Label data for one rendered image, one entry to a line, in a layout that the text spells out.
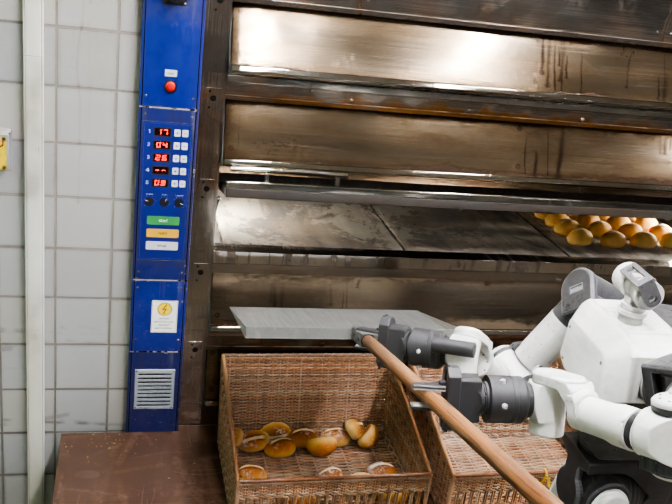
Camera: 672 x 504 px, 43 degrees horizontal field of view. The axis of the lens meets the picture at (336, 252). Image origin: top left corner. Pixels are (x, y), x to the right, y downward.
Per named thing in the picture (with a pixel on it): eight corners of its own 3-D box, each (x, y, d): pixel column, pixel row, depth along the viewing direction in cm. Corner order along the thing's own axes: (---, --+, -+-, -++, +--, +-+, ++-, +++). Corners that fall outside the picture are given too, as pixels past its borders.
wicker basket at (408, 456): (212, 427, 268) (218, 351, 258) (380, 423, 283) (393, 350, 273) (229, 531, 225) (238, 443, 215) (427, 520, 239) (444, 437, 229)
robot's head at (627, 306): (634, 299, 185) (644, 262, 182) (656, 320, 176) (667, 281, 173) (606, 298, 184) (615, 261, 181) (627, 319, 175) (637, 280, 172)
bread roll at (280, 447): (290, 444, 263) (292, 429, 261) (298, 457, 257) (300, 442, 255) (260, 449, 258) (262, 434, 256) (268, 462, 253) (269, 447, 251)
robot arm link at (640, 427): (574, 449, 148) (667, 485, 131) (575, 392, 147) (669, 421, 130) (616, 437, 153) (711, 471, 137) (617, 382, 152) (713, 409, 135)
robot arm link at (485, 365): (450, 324, 191) (471, 340, 202) (443, 362, 189) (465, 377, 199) (477, 326, 188) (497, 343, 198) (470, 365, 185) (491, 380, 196)
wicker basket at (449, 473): (393, 425, 283) (405, 352, 273) (544, 421, 297) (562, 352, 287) (442, 522, 239) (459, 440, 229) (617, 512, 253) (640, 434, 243)
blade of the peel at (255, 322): (463, 340, 212) (464, 329, 212) (245, 338, 199) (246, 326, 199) (417, 311, 247) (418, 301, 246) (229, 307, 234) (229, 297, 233)
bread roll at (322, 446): (301, 443, 261) (304, 460, 259) (308, 437, 256) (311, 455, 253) (331, 439, 265) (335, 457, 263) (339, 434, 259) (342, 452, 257)
